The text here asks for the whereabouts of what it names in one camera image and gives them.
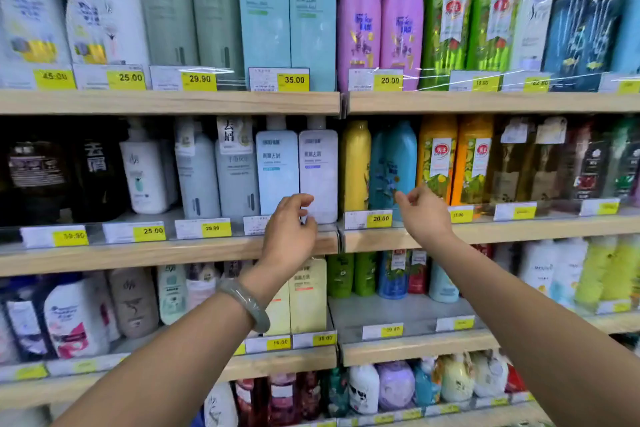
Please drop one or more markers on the person's right hand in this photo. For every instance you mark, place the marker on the person's right hand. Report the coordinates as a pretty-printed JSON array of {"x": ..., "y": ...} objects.
[{"x": 427, "y": 219}]

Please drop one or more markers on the person's left hand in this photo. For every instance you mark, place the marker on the person's left hand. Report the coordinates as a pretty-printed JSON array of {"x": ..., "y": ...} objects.
[{"x": 285, "y": 246}]

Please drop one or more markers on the person's left thumb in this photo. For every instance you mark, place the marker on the person's left thumb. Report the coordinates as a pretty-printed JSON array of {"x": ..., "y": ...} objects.
[{"x": 311, "y": 229}]

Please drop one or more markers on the person's right thumb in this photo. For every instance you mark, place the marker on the person's right thumb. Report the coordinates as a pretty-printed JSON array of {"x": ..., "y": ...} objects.
[{"x": 405, "y": 202}]

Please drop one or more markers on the person's left forearm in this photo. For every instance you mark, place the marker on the person's left forearm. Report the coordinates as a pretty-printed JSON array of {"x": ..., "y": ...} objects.
[{"x": 175, "y": 366}]

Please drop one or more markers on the person's right forearm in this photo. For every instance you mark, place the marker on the person's right forearm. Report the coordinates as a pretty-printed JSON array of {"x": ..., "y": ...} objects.
[{"x": 530, "y": 336}]

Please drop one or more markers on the blue floral shampoo bottle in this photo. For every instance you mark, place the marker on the blue floral shampoo bottle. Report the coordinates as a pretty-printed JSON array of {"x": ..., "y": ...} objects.
[{"x": 395, "y": 161}]

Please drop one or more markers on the small green bottle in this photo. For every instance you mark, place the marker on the small green bottle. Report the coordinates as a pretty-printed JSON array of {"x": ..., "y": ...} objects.
[
  {"x": 340, "y": 275},
  {"x": 365, "y": 274}
]

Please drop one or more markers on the orange shampoo bottle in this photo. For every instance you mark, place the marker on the orange shampoo bottle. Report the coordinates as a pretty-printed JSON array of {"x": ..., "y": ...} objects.
[
  {"x": 437, "y": 156},
  {"x": 472, "y": 161}
]

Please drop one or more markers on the yellow shampoo bottle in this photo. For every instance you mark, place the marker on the yellow shampoo bottle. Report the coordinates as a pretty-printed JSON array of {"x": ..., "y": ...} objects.
[{"x": 356, "y": 166}]

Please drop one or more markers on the pale lavender pump bottle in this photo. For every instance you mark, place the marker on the pale lavender pump bottle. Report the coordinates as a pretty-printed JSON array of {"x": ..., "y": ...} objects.
[{"x": 320, "y": 166}]

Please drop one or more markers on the pale yellow pump bottle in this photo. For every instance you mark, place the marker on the pale yellow pump bottle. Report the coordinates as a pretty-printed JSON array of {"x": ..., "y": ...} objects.
[{"x": 308, "y": 299}]

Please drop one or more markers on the short light blue pump bottle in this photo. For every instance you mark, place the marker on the short light blue pump bottle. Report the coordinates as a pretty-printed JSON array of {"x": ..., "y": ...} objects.
[{"x": 276, "y": 166}]

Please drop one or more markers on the small red bottle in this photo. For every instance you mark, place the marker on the small red bottle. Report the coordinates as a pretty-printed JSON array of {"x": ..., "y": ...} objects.
[{"x": 417, "y": 274}]

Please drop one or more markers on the small blue bottle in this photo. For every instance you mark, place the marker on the small blue bottle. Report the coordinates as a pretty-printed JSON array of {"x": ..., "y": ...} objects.
[{"x": 393, "y": 276}]

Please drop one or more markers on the pale grey-blue bottle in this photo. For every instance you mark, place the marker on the pale grey-blue bottle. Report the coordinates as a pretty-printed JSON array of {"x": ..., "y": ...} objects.
[
  {"x": 236, "y": 181},
  {"x": 196, "y": 176}
]

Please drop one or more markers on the light teal bottle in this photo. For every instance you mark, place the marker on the light teal bottle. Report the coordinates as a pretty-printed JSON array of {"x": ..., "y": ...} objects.
[{"x": 443, "y": 286}]

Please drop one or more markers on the grey-green jade bangle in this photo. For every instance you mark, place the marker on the grey-green jade bangle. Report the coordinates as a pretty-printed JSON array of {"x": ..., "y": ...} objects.
[{"x": 247, "y": 305}]

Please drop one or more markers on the clear brown tagged bottle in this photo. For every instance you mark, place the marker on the clear brown tagged bottle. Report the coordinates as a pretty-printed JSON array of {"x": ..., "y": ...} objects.
[
  {"x": 507, "y": 166},
  {"x": 547, "y": 166}
]

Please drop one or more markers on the white and pink bottle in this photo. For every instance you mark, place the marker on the white and pink bottle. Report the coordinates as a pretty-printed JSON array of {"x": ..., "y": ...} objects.
[{"x": 201, "y": 289}]

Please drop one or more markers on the plain white bottle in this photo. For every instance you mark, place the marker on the plain white bottle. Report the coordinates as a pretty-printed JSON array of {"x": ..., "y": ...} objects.
[
  {"x": 569, "y": 271},
  {"x": 537, "y": 266}
]

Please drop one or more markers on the white and mint bottle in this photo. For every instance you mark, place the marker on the white and mint bottle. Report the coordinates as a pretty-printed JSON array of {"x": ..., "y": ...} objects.
[{"x": 172, "y": 294}]

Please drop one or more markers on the teal patterned bottle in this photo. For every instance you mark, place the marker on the teal patterned bottle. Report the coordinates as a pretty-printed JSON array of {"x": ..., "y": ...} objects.
[{"x": 338, "y": 391}]

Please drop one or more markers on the dark red slim bottle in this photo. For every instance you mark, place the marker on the dark red slim bottle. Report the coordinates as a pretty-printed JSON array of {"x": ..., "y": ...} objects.
[{"x": 311, "y": 394}]

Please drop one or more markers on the white bottle with black print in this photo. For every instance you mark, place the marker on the white bottle with black print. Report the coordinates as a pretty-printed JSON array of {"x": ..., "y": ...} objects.
[{"x": 364, "y": 389}]

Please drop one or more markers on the clear red bottle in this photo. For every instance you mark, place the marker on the clear red bottle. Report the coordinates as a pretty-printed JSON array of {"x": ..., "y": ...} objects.
[
  {"x": 283, "y": 399},
  {"x": 250, "y": 404}
]

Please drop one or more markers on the pink shampoo bottle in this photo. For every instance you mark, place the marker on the pink shampoo bottle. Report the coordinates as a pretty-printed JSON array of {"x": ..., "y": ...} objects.
[
  {"x": 358, "y": 26},
  {"x": 402, "y": 26}
]

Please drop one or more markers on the white pump bottle green print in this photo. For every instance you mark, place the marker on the white pump bottle green print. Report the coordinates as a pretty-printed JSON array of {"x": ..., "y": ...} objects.
[{"x": 144, "y": 171}]

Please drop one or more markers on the round purple bottle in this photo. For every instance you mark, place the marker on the round purple bottle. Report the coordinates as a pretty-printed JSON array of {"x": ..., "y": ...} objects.
[{"x": 395, "y": 385}]

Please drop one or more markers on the teal and white bottle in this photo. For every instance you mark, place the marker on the teal and white bottle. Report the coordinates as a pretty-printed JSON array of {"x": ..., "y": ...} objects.
[{"x": 426, "y": 384}]

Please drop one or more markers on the dark red and black bottle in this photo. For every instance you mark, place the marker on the dark red and black bottle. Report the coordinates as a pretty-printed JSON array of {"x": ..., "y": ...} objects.
[{"x": 585, "y": 166}]

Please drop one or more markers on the cream rounded bottle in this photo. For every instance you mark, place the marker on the cream rounded bottle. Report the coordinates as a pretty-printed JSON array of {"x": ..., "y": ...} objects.
[{"x": 456, "y": 379}]

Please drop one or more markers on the bright green shampoo bottle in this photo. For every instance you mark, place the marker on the bright green shampoo bottle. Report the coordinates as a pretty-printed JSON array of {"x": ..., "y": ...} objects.
[
  {"x": 495, "y": 16},
  {"x": 447, "y": 21}
]

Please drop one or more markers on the beige shampoo bottle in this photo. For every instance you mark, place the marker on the beige shampoo bottle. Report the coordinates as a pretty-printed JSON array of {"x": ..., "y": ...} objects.
[{"x": 134, "y": 301}]

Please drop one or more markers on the white rounded bottle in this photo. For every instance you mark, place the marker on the white rounded bottle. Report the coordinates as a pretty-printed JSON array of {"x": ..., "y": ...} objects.
[{"x": 490, "y": 374}]

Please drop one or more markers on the tall light blue pump bottle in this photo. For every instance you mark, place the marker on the tall light blue pump bottle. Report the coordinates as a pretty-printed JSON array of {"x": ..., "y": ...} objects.
[
  {"x": 313, "y": 26},
  {"x": 264, "y": 16}
]

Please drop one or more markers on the white bottle with grey print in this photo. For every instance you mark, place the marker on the white bottle with grey print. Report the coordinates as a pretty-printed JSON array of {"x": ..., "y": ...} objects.
[{"x": 220, "y": 409}]

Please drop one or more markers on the lime green bottle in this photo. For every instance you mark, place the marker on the lime green bottle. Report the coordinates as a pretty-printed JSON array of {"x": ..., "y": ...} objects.
[
  {"x": 595, "y": 271},
  {"x": 622, "y": 266}
]

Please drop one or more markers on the red refill pouch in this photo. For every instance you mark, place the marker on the red refill pouch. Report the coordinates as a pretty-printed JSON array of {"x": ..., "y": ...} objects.
[{"x": 515, "y": 380}]

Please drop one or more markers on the black shampoo bottle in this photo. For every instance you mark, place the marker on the black shampoo bottle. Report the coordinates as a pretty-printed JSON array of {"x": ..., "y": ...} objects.
[{"x": 97, "y": 176}]

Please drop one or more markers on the dark green and black bottle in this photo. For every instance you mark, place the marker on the dark green and black bottle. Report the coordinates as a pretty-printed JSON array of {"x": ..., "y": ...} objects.
[{"x": 624, "y": 161}]

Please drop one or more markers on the white and purple bottle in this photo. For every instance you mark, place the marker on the white and purple bottle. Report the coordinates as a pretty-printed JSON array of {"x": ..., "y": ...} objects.
[{"x": 532, "y": 16}]

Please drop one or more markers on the grey-green shampoo bottle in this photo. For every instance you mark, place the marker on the grey-green shampoo bottle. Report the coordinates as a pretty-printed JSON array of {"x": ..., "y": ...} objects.
[
  {"x": 217, "y": 16},
  {"x": 167, "y": 16}
]

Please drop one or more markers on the dark blue gold-capped bottle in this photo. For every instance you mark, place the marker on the dark blue gold-capped bottle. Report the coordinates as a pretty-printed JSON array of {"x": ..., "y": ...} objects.
[
  {"x": 597, "y": 36},
  {"x": 565, "y": 31}
]

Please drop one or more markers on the white bottle with red print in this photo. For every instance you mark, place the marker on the white bottle with red print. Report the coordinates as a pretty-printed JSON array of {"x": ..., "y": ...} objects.
[{"x": 75, "y": 321}]

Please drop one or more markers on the dark brown labelled bottle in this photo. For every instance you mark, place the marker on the dark brown labelled bottle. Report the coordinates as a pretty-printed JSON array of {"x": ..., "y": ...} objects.
[{"x": 35, "y": 176}]

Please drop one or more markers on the plain blue bottle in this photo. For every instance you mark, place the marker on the plain blue bottle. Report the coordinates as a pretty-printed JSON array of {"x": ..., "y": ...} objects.
[{"x": 627, "y": 26}]

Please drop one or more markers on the white bottle with yellow label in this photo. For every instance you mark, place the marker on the white bottle with yellow label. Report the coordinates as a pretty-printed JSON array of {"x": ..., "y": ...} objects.
[{"x": 107, "y": 16}]

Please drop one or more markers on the dark blue white-label bottle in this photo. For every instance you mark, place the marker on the dark blue white-label bottle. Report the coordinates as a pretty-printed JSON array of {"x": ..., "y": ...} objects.
[{"x": 25, "y": 324}]

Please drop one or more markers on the white bottle with blue cap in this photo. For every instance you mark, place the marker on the white bottle with blue cap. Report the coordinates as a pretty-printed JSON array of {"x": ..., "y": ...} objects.
[{"x": 32, "y": 21}]

